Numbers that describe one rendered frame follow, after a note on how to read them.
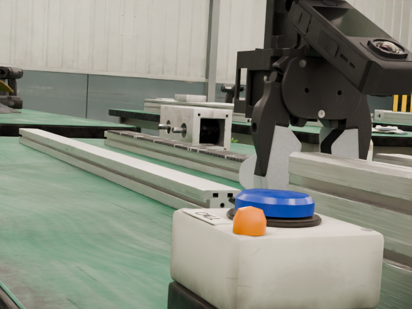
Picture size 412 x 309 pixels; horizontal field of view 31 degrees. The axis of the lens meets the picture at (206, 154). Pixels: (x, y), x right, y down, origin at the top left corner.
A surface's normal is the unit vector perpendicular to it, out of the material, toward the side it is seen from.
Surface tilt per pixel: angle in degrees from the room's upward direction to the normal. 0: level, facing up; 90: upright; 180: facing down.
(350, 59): 93
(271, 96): 90
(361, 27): 28
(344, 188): 90
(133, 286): 0
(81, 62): 90
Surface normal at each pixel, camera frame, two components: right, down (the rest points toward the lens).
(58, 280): 0.06, -1.00
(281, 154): 0.42, 0.10
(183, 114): -0.89, -0.01
